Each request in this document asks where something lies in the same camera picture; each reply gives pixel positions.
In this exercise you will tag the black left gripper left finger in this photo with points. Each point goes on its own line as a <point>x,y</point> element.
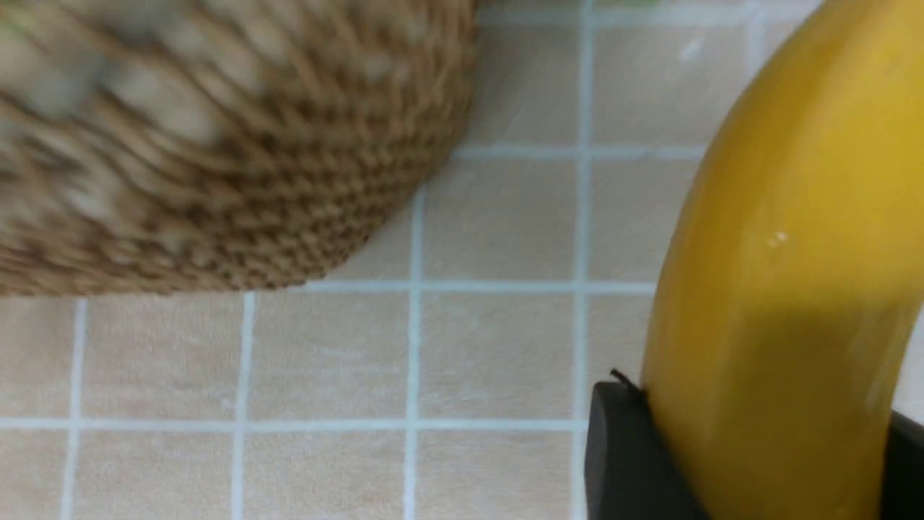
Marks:
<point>629,471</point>

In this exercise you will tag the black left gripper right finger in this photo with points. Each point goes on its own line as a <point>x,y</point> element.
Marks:
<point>902,483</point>

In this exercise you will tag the yellow toy banana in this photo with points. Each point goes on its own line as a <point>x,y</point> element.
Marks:
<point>794,278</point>

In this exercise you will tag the beige checked tablecloth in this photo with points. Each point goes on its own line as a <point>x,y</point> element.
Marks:
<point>445,370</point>

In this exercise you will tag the woven wicker basket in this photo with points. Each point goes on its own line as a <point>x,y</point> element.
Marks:
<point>218,146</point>

